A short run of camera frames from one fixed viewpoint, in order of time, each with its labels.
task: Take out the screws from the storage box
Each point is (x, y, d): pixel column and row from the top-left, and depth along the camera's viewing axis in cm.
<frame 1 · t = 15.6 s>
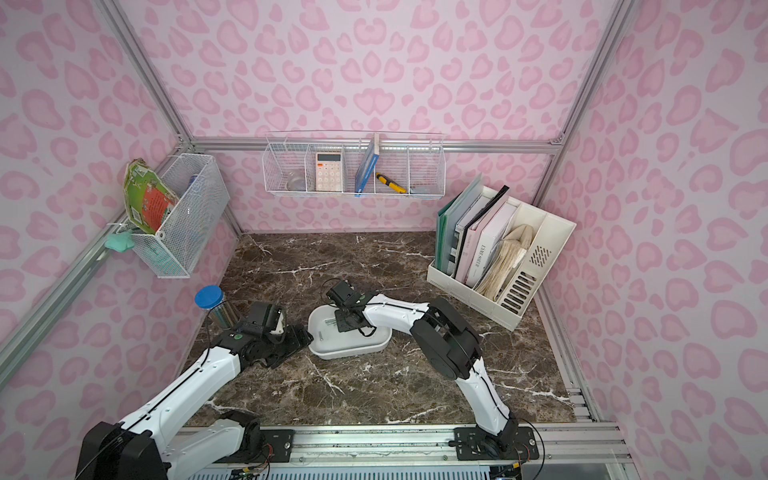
left hand: (304, 338, 85), fingers open
right hand: (344, 320, 95), fingers open
white plastic storage box: (326, 341, 93), on the table
blue lidded metal can: (224, 314, 84), point 14 cm above the table
green folder: (446, 218, 83), point 31 cm above the table
pink white binder: (480, 239, 87), point 24 cm above the table
beige paper stack: (505, 261, 88), point 19 cm above the table
black binder: (464, 234, 82), point 29 cm above the table

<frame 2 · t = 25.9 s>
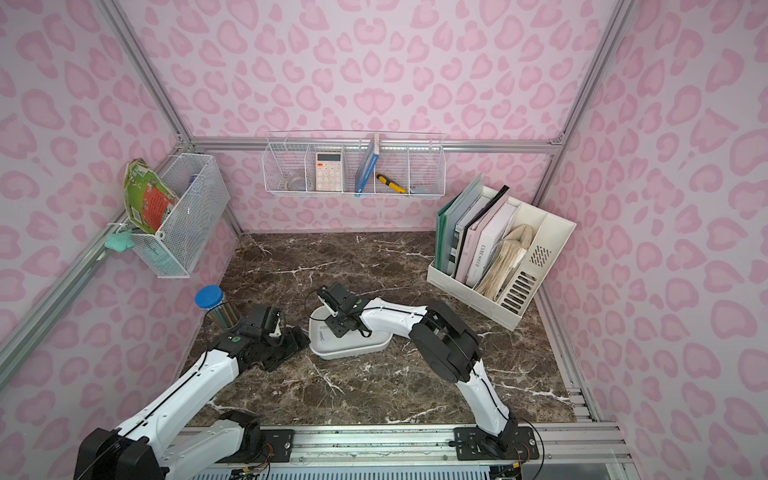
left hand: (301, 340, 84), fingers open
right hand: (336, 319, 94), fingers open
the named things where they were.

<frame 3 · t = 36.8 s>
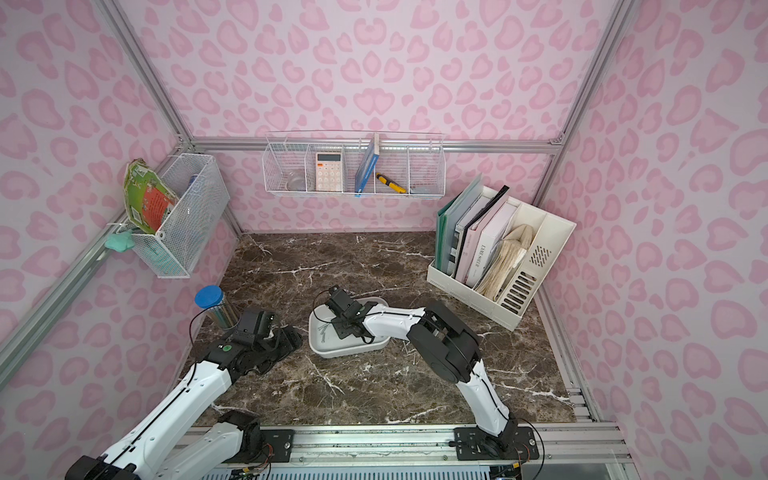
left hand: (293, 338, 83), fingers open
right hand: (341, 321, 95), fingers closed
the named things where they were.

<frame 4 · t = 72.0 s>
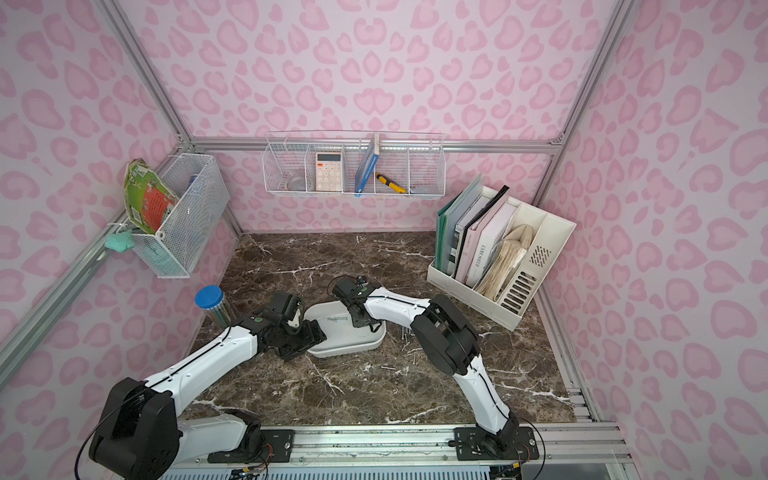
left hand: (317, 336, 86), fingers open
right hand: (367, 317, 97), fingers closed
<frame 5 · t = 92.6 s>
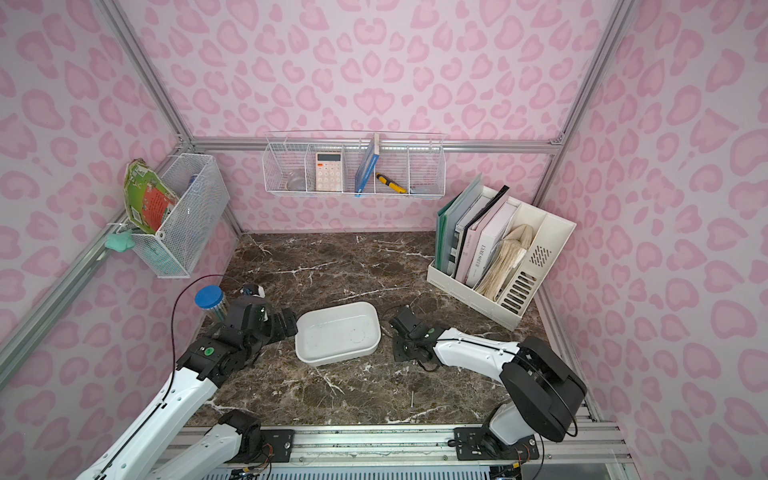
left hand: (279, 314, 78), fingers open
right hand: (398, 347, 88), fingers open
